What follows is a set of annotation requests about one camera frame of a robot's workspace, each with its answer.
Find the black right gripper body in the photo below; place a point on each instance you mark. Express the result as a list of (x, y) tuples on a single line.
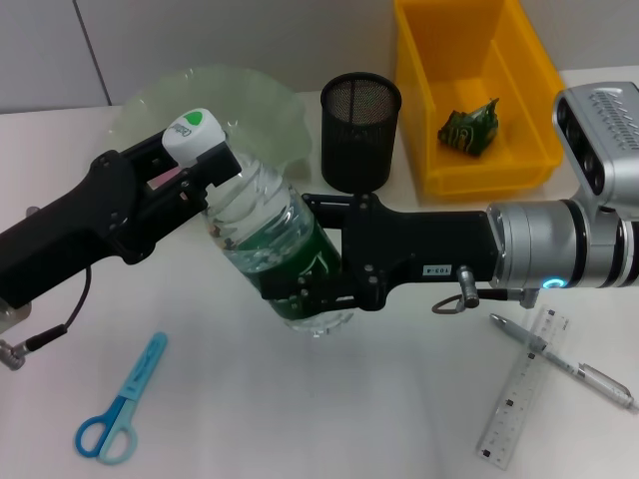
[(424, 239)]

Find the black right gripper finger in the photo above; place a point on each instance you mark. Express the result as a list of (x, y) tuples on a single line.
[(332, 207), (319, 294)]

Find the transparent plastic ruler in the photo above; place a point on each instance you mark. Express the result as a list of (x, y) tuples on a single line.
[(514, 409)]

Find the green plastic wrapper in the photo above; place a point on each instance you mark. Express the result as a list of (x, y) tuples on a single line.
[(469, 130)]

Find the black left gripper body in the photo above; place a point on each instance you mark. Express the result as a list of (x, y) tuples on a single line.
[(75, 234)]

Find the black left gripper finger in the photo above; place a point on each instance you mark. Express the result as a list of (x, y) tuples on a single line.
[(145, 152), (190, 199)]

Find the silver white pen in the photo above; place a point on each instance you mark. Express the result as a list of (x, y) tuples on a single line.
[(564, 361)]

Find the yellow plastic bin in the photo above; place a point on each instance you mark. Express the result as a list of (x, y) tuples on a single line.
[(479, 60)]

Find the blue scissors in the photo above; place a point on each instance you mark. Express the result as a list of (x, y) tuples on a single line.
[(107, 429)]

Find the black mesh pen holder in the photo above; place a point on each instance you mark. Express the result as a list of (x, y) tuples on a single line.
[(357, 144)]

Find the pink peach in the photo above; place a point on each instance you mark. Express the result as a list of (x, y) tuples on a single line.
[(165, 178)]

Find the green glass fruit bowl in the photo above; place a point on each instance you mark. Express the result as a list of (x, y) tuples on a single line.
[(264, 110)]

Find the clear green-label water bottle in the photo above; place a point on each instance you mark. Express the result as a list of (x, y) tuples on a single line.
[(259, 199)]

